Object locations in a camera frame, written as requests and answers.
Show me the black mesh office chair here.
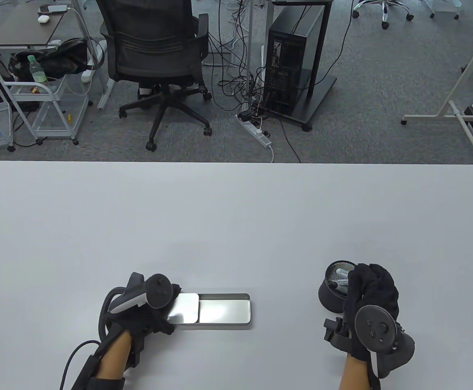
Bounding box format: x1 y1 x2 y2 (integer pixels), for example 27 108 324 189
96 0 213 152

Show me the black mesh pen cup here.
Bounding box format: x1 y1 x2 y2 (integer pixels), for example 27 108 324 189
318 261 358 313

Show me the black white right hand controller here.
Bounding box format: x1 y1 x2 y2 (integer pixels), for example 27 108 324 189
323 305 416 378

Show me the black computer tower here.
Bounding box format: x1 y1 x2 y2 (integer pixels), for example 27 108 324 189
263 5 325 116

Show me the white whiteboard stand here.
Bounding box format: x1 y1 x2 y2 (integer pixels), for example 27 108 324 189
401 20 473 167

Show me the white power strip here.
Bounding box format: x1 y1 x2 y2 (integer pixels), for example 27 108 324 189
236 113 272 147

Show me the black left glove cable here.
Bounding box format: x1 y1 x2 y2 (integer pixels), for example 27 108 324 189
59 340 101 390

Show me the black rolling computer stand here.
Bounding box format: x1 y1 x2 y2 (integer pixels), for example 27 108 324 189
257 0 338 132

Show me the person's left hand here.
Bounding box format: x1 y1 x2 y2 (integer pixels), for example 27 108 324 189
108 283 183 366

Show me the dark desk with white legs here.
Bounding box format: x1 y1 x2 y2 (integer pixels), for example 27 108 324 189
0 0 115 110

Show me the person's right hand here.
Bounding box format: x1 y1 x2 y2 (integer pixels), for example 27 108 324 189
343 263 400 363

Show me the clear green plastic bottle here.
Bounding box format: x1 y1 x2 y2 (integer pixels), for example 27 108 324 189
27 55 50 92

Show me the white wire rolling cart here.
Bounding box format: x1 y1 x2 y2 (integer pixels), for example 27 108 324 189
0 46 91 145

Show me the black bag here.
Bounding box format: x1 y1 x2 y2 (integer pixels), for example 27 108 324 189
8 38 89 80

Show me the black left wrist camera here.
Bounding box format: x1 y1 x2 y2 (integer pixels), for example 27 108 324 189
70 353 125 390

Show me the silver metal sliding box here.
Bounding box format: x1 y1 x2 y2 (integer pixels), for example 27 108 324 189
167 292 252 325

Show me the person's left forearm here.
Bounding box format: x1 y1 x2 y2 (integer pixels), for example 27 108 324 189
96 330 133 380

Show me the tangle of black cables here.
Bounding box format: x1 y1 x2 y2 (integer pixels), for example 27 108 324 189
198 0 357 163

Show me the person's right forearm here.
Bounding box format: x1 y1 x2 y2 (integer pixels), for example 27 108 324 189
339 353 371 390

